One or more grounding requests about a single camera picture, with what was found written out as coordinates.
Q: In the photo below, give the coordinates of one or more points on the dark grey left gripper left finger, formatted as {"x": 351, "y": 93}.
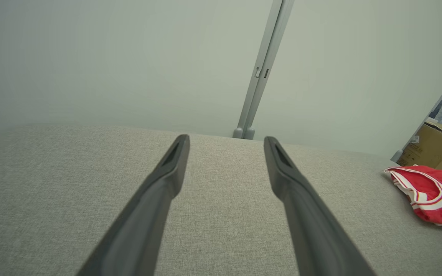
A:
{"x": 144, "y": 222}

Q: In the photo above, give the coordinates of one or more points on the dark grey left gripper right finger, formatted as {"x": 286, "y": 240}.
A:
{"x": 313, "y": 230}

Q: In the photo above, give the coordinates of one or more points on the red jersey with white sleeves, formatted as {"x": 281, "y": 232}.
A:
{"x": 439, "y": 191}

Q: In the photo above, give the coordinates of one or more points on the brown cardboard box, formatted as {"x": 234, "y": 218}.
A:
{"x": 436, "y": 149}

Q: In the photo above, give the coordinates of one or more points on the grey double partition post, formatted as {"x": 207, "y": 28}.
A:
{"x": 265, "y": 69}

